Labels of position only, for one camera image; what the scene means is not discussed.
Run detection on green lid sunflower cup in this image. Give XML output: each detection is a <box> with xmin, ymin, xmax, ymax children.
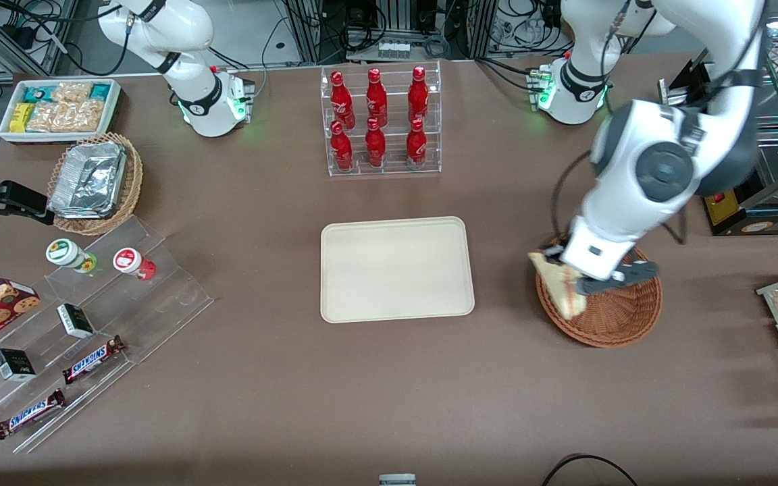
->
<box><xmin>45</xmin><ymin>238</ymin><xmax>98</xmax><ymax>274</ymax></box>

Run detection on white plastic snack bin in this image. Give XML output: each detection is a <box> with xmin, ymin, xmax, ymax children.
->
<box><xmin>0</xmin><ymin>78</ymin><xmax>123</xmax><ymax>146</ymax></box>

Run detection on yellow snack packet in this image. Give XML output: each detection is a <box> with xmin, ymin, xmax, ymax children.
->
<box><xmin>9</xmin><ymin>103</ymin><xmax>35</xmax><ymax>134</ymax></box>

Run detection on clear cookie bag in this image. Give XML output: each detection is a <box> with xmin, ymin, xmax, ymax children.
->
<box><xmin>72</xmin><ymin>100</ymin><xmax>107</xmax><ymax>133</ymax></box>
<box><xmin>51</xmin><ymin>81</ymin><xmax>96</xmax><ymax>106</ymax></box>
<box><xmin>24</xmin><ymin>101</ymin><xmax>76</xmax><ymax>133</ymax></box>

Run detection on beige plastic tray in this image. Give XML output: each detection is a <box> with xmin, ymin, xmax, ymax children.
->
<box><xmin>320</xmin><ymin>216</ymin><xmax>475</xmax><ymax>324</ymax></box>

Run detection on triangular sandwich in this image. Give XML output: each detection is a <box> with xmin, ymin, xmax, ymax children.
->
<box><xmin>527</xmin><ymin>251</ymin><xmax>588</xmax><ymax>321</ymax></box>

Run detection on red lid strawberry cup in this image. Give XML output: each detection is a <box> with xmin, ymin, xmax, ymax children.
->
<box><xmin>113</xmin><ymin>247</ymin><xmax>157</xmax><ymax>281</ymax></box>

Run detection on aluminium frame rack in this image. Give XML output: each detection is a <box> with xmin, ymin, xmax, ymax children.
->
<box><xmin>281</xmin><ymin>0</ymin><xmax>498</xmax><ymax>65</ymax></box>

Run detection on clear acrylic bottle rack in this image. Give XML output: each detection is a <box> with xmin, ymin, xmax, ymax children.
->
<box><xmin>320</xmin><ymin>59</ymin><xmax>442</xmax><ymax>178</ymax></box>

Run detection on red cola bottle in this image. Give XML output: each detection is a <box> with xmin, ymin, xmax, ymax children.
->
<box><xmin>365</xmin><ymin>117</ymin><xmax>387</xmax><ymax>168</ymax></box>
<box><xmin>407</xmin><ymin>65</ymin><xmax>430</xmax><ymax>124</ymax></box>
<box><xmin>365</xmin><ymin>67</ymin><xmax>388</xmax><ymax>128</ymax></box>
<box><xmin>330</xmin><ymin>120</ymin><xmax>355</xmax><ymax>171</ymax></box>
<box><xmin>406</xmin><ymin>118</ymin><xmax>428</xmax><ymax>169</ymax></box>
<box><xmin>330</xmin><ymin>71</ymin><xmax>356</xmax><ymax>129</ymax></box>

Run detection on yellow emergency stop box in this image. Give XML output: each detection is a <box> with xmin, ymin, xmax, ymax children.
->
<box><xmin>705</xmin><ymin>190</ymin><xmax>741</xmax><ymax>227</ymax></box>

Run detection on black floor cable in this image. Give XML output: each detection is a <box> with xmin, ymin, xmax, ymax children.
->
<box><xmin>541</xmin><ymin>453</ymin><xmax>640</xmax><ymax>486</ymax></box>

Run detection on clear acrylic stepped shelf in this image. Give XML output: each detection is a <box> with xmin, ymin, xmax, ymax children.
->
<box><xmin>0</xmin><ymin>215</ymin><xmax>215</xmax><ymax>454</ymax></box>

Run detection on oval light wicker basket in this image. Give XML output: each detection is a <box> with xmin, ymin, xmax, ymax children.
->
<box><xmin>47</xmin><ymin>132</ymin><xmax>145</xmax><ymax>237</ymax></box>

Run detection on small black carton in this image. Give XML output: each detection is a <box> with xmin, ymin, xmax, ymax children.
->
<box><xmin>0</xmin><ymin>348</ymin><xmax>37</xmax><ymax>383</ymax></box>
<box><xmin>57</xmin><ymin>303</ymin><xmax>95</xmax><ymax>340</ymax></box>

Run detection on round brown wicker basket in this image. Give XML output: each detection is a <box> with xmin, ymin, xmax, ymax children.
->
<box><xmin>536</xmin><ymin>233</ymin><xmax>663</xmax><ymax>348</ymax></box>

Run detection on Snickers chocolate bar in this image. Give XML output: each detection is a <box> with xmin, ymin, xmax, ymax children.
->
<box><xmin>61</xmin><ymin>335</ymin><xmax>127</xmax><ymax>385</ymax></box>
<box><xmin>0</xmin><ymin>389</ymin><xmax>67</xmax><ymax>441</ymax></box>

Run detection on stacked aluminium foil trays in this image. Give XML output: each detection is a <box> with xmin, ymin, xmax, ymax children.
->
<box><xmin>48</xmin><ymin>142</ymin><xmax>128</xmax><ymax>220</ymax></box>

